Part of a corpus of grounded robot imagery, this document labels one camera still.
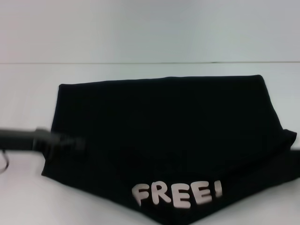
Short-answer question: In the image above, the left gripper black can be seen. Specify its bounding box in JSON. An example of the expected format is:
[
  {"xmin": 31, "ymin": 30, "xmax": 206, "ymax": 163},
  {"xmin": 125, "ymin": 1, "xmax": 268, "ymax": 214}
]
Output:
[{"xmin": 0, "ymin": 127, "xmax": 87, "ymax": 157}]

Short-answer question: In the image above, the black shirt with FREE print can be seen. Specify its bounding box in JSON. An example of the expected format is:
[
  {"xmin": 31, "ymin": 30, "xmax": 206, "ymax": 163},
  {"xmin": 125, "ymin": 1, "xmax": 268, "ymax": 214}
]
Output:
[{"xmin": 41, "ymin": 74, "xmax": 300, "ymax": 225}]

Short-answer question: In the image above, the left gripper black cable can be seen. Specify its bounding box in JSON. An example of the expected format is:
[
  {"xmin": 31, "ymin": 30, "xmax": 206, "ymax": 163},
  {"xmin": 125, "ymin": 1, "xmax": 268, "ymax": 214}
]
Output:
[{"xmin": 0, "ymin": 150, "xmax": 10, "ymax": 174}]

